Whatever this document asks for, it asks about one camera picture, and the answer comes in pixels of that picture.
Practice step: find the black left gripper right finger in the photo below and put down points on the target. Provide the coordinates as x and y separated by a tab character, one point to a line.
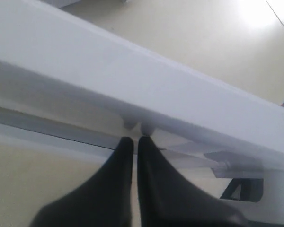
168	199

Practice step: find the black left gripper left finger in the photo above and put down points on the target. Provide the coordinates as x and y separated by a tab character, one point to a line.
104	200

